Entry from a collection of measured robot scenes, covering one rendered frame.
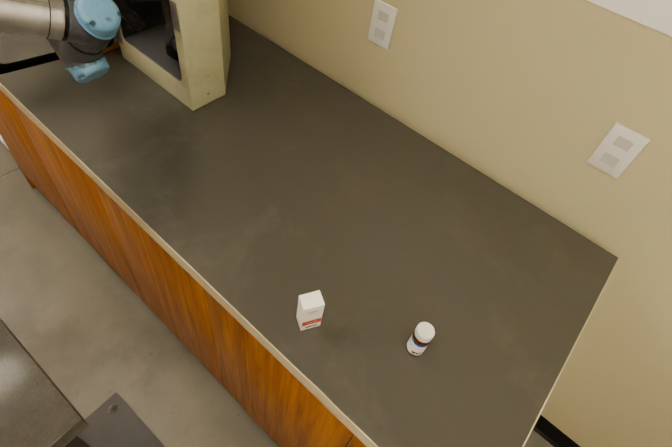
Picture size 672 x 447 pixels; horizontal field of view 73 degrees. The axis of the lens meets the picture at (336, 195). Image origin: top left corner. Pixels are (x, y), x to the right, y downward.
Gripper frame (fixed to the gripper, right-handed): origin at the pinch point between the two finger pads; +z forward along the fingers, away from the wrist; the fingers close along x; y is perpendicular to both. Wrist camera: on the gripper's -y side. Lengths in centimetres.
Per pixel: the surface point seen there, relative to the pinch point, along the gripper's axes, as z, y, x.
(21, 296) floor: -65, -122, 37
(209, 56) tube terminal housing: -1.8, -14.1, -13.2
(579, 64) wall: 35, 7, -86
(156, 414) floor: -56, -122, -37
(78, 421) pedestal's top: -68, -28, -61
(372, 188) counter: 5, -28, -63
